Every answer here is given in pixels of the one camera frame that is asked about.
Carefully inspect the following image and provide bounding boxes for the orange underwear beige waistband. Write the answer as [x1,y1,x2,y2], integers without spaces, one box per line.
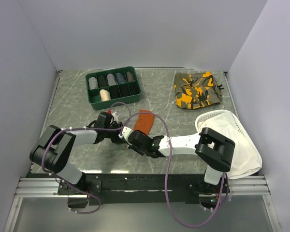
[133,109,155,135]

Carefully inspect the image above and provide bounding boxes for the green divided organizer tray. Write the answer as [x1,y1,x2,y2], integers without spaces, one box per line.
[86,66,142,110]

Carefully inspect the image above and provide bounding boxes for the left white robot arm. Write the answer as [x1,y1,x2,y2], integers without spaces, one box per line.
[29,111,124,194]

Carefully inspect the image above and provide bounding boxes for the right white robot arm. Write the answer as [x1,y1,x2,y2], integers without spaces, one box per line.
[122,127,235,193]

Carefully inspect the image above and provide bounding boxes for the beige rolled underwear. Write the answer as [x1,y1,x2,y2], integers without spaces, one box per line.
[100,89,111,102]

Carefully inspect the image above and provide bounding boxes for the grey striped rolled sock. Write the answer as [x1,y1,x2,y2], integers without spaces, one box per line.
[88,77,98,90]

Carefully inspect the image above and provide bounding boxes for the white grey rolled sock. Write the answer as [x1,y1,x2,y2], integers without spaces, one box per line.
[107,73,116,86]

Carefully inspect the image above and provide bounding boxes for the dark grey rolled sock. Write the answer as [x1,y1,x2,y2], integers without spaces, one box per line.
[97,75,108,88]

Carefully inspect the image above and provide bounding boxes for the blue striped rolled sock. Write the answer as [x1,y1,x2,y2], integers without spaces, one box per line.
[116,72,126,85]

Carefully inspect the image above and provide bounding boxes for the brown rolled sock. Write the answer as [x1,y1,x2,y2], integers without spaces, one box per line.
[126,71,136,82]

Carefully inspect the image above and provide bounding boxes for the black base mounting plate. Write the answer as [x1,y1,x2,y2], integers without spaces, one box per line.
[58,174,229,209]

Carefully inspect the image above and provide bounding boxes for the camouflage orange shorts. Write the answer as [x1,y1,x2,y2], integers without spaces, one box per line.
[174,71,224,110]

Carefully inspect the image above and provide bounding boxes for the white laundry basket with cloth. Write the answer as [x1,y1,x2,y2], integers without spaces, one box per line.
[195,110,262,179]

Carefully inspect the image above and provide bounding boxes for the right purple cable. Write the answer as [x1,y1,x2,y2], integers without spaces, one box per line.
[119,113,231,228]

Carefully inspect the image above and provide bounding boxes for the purple cable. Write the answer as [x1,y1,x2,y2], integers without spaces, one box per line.
[119,113,231,228]
[41,101,131,215]

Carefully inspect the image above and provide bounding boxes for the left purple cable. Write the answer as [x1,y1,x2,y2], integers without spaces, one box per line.
[41,101,131,215]

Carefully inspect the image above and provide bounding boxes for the aluminium rail frame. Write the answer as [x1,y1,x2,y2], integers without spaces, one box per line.
[14,176,270,198]

